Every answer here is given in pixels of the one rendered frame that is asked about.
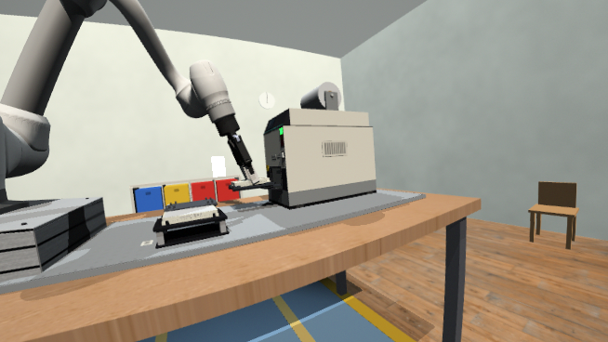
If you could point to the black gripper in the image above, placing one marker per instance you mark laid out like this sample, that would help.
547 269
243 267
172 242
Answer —
229 126

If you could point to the white cylinder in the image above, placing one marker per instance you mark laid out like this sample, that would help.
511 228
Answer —
315 98

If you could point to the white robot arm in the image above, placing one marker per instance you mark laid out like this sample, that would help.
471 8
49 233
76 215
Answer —
36 72

